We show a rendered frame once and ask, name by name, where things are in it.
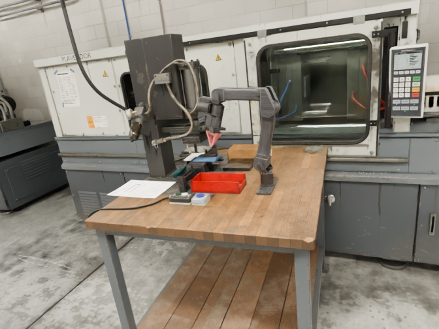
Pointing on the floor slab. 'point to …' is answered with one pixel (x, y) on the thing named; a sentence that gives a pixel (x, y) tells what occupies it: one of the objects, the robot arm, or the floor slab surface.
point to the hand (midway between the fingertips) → (211, 144)
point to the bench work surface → (231, 251)
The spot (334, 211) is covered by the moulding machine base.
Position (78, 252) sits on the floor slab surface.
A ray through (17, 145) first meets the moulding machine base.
